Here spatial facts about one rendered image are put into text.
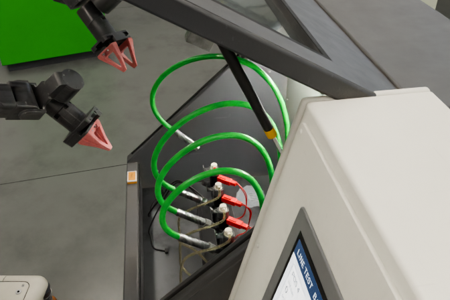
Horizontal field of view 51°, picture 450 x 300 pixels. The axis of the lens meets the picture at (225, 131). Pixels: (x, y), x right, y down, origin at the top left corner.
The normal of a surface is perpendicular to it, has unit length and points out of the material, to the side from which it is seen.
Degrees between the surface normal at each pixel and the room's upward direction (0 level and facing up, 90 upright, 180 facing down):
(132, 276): 0
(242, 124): 90
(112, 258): 0
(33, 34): 90
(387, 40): 0
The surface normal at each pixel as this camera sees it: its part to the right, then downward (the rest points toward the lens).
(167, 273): 0.00, -0.83
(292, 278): -0.96, -0.11
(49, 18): 0.39, 0.51
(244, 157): 0.15, 0.55
